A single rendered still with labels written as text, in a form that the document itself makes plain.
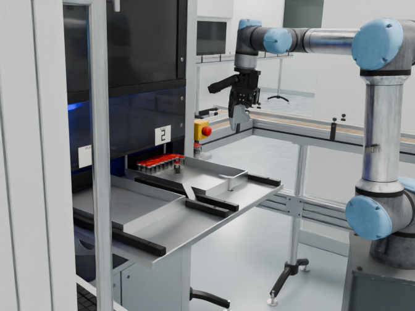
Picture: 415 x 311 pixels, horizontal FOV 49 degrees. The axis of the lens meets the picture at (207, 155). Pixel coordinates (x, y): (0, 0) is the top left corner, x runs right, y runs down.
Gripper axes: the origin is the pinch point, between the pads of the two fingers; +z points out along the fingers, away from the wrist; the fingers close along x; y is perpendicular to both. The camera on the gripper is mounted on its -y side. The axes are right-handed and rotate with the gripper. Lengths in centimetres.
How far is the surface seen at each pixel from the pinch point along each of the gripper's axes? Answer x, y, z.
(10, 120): -106, 13, -20
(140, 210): -37.8, -11.1, 21.0
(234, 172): 5.0, 1.3, 17.4
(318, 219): 83, 22, 58
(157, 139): -6.8, -24.5, 8.1
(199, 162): 7.8, -14.3, 17.7
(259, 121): 86, -16, 14
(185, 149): 10.1, -21.5, 14.3
